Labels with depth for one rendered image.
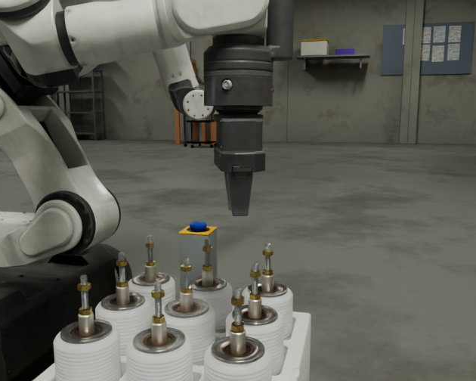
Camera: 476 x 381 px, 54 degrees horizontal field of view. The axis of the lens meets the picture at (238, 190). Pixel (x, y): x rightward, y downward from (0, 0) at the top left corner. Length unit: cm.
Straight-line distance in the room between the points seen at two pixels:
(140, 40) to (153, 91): 1028
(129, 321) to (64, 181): 38
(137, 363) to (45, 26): 45
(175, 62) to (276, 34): 66
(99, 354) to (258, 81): 45
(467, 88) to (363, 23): 235
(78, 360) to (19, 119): 55
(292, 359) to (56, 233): 55
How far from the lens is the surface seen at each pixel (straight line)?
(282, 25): 61
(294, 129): 1004
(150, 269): 95
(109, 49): 61
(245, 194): 60
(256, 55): 58
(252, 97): 57
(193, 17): 57
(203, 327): 80
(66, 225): 104
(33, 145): 110
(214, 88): 58
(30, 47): 63
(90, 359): 75
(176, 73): 124
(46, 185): 110
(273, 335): 77
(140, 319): 85
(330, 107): 998
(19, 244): 113
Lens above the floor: 58
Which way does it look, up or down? 9 degrees down
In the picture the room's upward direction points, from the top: straight up
